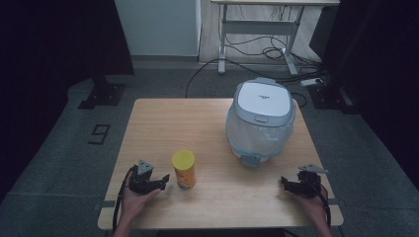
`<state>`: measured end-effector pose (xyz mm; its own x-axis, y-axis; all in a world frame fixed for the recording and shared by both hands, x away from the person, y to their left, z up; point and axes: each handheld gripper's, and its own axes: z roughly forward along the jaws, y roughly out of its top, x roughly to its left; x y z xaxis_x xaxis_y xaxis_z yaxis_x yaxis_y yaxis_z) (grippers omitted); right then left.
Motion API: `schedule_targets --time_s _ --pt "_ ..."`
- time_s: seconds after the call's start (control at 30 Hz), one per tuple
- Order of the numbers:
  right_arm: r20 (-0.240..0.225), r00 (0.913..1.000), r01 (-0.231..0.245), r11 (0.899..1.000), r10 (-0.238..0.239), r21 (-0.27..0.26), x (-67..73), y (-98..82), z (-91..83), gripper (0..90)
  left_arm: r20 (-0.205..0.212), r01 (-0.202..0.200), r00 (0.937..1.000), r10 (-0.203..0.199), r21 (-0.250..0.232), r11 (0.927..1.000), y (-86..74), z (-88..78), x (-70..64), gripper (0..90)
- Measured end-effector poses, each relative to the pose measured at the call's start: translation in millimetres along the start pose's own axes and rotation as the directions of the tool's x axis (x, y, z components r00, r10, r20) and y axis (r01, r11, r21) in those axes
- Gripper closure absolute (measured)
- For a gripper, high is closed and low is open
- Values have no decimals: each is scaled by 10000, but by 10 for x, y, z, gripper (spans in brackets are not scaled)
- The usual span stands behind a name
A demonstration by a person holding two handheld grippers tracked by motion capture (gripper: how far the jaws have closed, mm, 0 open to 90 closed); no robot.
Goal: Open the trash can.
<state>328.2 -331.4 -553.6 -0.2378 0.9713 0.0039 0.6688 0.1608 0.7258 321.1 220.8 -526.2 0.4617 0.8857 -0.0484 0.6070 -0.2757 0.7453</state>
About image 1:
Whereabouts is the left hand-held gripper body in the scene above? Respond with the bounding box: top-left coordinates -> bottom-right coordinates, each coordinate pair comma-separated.
127,159 -> 161,196

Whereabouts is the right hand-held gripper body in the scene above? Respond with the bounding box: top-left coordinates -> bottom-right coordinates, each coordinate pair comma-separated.
291,164 -> 329,198

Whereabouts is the yellow-lidded snack can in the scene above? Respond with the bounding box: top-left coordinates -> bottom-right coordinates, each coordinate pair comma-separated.
171,149 -> 198,191

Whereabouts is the white rice cooker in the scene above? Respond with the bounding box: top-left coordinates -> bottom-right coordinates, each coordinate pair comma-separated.
225,77 -> 296,168

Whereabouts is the person's left hand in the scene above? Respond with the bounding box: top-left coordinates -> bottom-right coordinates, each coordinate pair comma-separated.
121,177 -> 162,222

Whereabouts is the person's right hand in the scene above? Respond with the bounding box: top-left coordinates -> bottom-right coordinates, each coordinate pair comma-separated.
292,190 -> 329,225

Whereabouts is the clear plastic bin liner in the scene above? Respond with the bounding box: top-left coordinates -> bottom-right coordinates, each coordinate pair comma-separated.
226,108 -> 294,160

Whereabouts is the black stand base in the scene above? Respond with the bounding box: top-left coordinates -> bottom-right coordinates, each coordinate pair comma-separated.
77,76 -> 127,111
306,82 -> 361,116

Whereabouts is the white power strip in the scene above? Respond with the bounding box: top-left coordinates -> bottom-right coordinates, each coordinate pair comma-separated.
299,77 -> 326,88

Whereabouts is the dark curtain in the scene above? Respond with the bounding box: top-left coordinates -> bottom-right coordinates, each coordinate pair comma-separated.
324,0 -> 419,181
0,0 -> 135,201

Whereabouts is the white cabinet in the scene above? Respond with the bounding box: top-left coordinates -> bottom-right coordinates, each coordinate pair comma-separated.
114,0 -> 203,58

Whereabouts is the white-framed desk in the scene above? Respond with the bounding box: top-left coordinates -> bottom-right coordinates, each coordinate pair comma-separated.
210,0 -> 341,77

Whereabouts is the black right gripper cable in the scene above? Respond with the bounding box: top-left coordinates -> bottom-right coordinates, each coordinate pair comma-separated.
315,183 -> 332,229

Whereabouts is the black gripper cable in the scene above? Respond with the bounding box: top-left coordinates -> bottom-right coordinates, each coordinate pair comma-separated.
112,166 -> 136,233
315,183 -> 332,229

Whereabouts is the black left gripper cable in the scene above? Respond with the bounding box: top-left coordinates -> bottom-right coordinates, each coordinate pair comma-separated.
112,166 -> 136,233

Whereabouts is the long black floor cable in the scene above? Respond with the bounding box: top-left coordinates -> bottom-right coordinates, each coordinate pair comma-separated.
184,57 -> 327,99

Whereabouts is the black cable bundle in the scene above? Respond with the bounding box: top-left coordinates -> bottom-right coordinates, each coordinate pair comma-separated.
218,4 -> 322,65

